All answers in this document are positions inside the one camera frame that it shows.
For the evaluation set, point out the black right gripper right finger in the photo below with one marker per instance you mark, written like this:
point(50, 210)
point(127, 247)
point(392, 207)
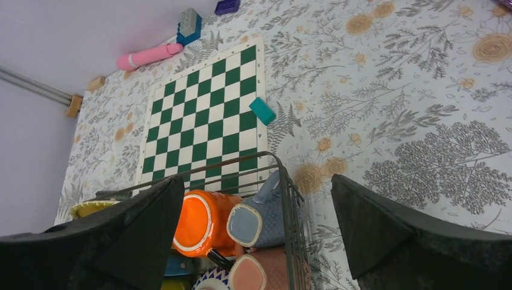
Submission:
point(392, 246)

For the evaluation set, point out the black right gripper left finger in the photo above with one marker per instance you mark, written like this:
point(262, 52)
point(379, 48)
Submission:
point(124, 246)

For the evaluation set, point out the teal dotted plate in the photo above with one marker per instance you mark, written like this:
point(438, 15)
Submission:
point(178, 265)

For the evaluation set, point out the plain lime green plate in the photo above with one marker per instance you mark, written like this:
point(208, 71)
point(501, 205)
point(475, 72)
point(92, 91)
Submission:
point(86, 208)

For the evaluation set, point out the metal wire dish rack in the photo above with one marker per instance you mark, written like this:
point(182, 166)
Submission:
point(298, 269)

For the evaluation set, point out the orange mug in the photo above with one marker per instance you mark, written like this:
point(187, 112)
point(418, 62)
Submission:
point(202, 224)

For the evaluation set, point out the blue white patterned bowl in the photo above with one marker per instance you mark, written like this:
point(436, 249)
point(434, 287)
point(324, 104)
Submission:
point(213, 279)

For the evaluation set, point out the pink mug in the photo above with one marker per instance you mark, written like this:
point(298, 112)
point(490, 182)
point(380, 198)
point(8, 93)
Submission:
point(259, 269)

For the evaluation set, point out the blue grey mug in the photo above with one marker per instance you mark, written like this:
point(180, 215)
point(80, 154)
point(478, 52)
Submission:
point(257, 222)

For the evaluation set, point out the green white chessboard mat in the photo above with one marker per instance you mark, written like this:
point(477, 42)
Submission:
point(199, 123)

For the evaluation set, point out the wooden corner block left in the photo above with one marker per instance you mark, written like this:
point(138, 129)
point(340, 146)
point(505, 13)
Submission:
point(75, 106)

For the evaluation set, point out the floral tablecloth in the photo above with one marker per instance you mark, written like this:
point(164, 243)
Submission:
point(411, 99)

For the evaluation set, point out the wooden block back left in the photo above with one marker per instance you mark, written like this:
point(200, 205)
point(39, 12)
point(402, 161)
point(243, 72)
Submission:
point(96, 83)

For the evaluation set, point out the pink cylindrical toy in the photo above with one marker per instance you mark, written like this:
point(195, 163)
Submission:
point(132, 61)

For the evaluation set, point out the teal rectangular block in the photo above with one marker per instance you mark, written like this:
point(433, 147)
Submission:
point(262, 111)

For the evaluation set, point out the blue grey lego bricks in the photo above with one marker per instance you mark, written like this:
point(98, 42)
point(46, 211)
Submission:
point(189, 27)

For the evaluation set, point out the purple lego brick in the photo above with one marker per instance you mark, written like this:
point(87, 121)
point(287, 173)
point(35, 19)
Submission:
point(227, 6)

